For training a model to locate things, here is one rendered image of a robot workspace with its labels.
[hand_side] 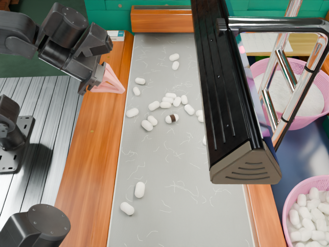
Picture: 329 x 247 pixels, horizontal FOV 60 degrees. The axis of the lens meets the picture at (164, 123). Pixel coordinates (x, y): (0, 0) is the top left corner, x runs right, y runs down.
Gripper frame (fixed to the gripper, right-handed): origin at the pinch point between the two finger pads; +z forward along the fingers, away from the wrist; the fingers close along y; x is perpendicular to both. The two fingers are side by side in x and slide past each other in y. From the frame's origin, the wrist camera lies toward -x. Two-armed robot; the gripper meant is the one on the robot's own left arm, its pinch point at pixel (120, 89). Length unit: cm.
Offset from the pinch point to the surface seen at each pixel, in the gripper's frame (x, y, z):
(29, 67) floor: 123, 116, -13
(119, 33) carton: 8.8, 36.4, 0.6
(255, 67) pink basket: -18.4, 21.4, 36.8
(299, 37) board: -31, 35, 49
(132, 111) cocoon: 6.1, 1.8, 7.8
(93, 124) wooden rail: 12.1, -3.4, -0.1
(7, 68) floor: 134, 114, -25
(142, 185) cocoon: 3.6, -21.1, 10.7
